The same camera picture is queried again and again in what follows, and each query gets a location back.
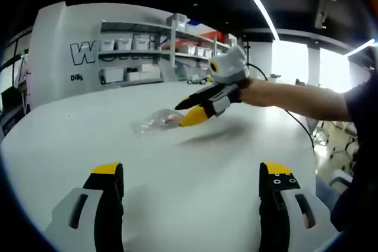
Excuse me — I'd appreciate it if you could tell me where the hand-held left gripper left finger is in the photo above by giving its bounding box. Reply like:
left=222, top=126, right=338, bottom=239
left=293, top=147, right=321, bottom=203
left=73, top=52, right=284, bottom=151
left=44, top=162, right=125, bottom=252

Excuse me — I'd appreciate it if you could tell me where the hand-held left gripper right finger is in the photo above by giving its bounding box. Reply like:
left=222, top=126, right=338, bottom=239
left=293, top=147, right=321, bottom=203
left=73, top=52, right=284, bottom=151
left=258, top=162, right=338, bottom=252

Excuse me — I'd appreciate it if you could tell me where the clear resealable bag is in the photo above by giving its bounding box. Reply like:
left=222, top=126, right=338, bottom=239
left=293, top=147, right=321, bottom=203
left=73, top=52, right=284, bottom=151
left=129, top=109, right=185, bottom=138

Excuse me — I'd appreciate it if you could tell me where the yellow black device on table edge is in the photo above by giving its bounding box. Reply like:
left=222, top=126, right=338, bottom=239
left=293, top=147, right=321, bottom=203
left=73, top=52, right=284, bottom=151
left=187, top=76, right=214, bottom=85

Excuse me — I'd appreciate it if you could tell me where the grey metal shelf unit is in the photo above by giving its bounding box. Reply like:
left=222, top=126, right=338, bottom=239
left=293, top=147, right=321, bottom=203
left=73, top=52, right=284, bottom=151
left=98, top=12, right=237, bottom=85

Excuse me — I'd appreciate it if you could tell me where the long ceiling light strip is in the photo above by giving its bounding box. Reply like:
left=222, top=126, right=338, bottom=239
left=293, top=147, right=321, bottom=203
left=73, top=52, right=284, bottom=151
left=226, top=0, right=281, bottom=41

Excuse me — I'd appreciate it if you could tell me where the white storage bin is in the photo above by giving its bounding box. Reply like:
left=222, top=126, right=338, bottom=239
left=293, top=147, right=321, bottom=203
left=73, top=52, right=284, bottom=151
left=132, top=37, right=150, bottom=51
left=100, top=39, right=115, bottom=52
left=115, top=38, right=132, bottom=51

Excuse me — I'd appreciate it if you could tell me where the large white storage box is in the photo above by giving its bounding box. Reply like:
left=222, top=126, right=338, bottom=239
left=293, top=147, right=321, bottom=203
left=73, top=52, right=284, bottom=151
left=101, top=67, right=125, bottom=83

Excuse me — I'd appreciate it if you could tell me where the office chair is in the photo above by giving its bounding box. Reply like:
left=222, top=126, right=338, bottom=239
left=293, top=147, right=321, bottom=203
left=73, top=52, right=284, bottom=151
left=312, top=117, right=359, bottom=159

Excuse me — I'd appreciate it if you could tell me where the person's dark shirt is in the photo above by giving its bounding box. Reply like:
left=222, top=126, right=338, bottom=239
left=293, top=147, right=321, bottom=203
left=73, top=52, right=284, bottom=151
left=330, top=81, right=378, bottom=233

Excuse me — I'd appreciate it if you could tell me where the short ceiling light strip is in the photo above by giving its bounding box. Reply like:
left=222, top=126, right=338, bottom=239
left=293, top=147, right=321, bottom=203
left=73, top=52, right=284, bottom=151
left=344, top=37, right=378, bottom=57

